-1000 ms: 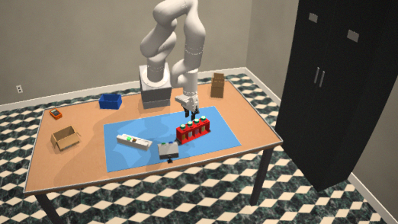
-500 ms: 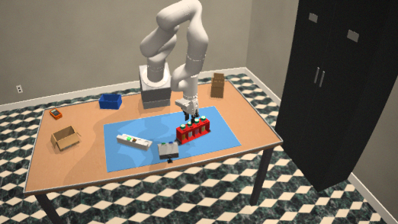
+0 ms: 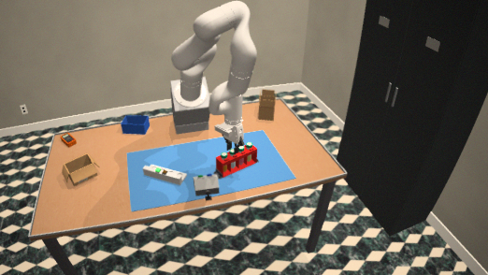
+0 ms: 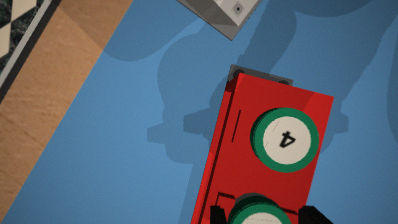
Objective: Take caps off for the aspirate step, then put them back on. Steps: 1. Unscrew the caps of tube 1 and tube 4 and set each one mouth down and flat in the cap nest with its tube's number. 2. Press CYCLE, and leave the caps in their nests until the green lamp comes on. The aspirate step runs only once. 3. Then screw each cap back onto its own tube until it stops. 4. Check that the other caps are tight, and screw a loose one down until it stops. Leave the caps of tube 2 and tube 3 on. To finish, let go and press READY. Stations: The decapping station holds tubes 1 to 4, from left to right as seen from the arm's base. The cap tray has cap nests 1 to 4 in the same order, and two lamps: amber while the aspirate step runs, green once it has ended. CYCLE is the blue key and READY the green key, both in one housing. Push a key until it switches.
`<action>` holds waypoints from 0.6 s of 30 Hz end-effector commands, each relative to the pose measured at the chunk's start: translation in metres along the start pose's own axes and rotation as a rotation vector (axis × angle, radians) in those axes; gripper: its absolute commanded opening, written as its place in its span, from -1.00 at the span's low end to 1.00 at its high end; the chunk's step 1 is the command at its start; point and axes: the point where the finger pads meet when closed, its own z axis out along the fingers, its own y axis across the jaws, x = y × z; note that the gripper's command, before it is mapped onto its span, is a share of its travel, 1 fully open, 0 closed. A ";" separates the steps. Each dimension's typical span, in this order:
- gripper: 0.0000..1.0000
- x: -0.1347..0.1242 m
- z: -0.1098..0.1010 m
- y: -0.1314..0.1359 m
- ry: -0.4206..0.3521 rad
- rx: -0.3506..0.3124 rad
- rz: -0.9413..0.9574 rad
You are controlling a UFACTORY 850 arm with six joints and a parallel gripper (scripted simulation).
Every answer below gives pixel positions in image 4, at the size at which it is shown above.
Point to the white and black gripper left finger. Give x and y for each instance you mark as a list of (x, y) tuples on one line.
[(217, 215)]

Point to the grey button housing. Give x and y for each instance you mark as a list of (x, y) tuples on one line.
[(226, 16)]

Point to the green screw cap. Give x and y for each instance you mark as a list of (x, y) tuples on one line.
[(257, 210), (284, 139)]

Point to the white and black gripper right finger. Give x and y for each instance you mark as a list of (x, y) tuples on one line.
[(310, 215)]

